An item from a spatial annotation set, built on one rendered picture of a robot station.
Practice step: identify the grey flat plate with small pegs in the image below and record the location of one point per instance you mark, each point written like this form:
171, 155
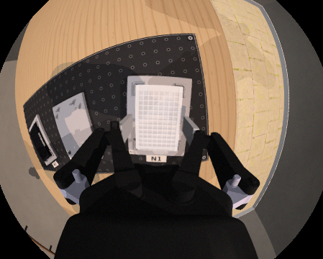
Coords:
74, 124

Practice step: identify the white well plate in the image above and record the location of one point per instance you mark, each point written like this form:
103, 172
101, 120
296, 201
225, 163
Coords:
161, 123

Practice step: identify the grey l-shaped plate nest frame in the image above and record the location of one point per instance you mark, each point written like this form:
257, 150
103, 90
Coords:
50, 146

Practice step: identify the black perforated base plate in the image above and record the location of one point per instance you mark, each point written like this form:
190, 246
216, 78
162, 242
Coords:
102, 77

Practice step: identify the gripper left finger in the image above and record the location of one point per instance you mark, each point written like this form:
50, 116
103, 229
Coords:
79, 172

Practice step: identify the black well plate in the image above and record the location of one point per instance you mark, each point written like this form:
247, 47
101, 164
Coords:
39, 142

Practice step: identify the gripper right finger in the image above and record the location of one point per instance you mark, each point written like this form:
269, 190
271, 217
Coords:
234, 179

